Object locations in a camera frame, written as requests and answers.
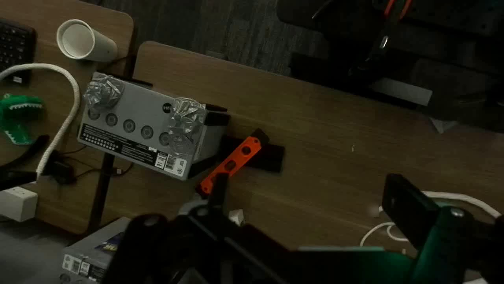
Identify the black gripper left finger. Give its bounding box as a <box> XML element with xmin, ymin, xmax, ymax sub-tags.
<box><xmin>103</xmin><ymin>172</ymin><xmax>305</xmax><ymax>284</ymax></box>

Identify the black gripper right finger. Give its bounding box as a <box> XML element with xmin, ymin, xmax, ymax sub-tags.
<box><xmin>381</xmin><ymin>172</ymin><xmax>504</xmax><ymax>284</ymax></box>

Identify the grey battery with Dominator label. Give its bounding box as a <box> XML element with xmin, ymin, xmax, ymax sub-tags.
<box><xmin>58</xmin><ymin>215</ymin><xmax>158</xmax><ymax>284</ymax></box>

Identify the orange plastic block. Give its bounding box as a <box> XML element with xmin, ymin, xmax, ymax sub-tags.
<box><xmin>195</xmin><ymin>135</ymin><xmax>264</xmax><ymax>198</ymax></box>

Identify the grey battery with foil terminals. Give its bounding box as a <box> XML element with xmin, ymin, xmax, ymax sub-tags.
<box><xmin>75</xmin><ymin>71</ymin><xmax>231</xmax><ymax>182</ymax></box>

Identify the grey flat plate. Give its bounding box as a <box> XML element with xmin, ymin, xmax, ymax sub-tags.
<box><xmin>366</xmin><ymin>78</ymin><xmax>434</xmax><ymax>109</ymax></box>

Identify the small black mat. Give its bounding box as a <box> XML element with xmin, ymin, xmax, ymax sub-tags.
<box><xmin>217</xmin><ymin>127</ymin><xmax>286</xmax><ymax>176</ymax></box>

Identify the black power plug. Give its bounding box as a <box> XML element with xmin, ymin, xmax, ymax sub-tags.
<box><xmin>45</xmin><ymin>157</ymin><xmax>81</xmax><ymax>187</ymax></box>

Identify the white power adapter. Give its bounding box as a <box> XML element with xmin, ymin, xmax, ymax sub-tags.
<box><xmin>0</xmin><ymin>185</ymin><xmax>39</xmax><ymax>224</ymax></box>

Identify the green dinosaur toy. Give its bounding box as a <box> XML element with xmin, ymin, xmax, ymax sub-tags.
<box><xmin>0</xmin><ymin>93</ymin><xmax>47</xmax><ymax>147</ymax></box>

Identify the white paper cup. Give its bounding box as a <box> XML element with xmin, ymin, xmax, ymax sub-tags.
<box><xmin>55</xmin><ymin>18</ymin><xmax>119</xmax><ymax>65</ymax></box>

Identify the black keyboard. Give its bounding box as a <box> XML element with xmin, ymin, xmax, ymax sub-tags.
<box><xmin>0</xmin><ymin>19</ymin><xmax>37</xmax><ymax>86</ymax></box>

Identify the thick white cable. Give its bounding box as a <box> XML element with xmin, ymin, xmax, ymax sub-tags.
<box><xmin>0</xmin><ymin>62</ymin><xmax>81</xmax><ymax>182</ymax></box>

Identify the black clamp with orange handle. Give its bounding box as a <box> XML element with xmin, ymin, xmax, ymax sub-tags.
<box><xmin>360</xmin><ymin>0</ymin><xmax>421</xmax><ymax>54</ymax></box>

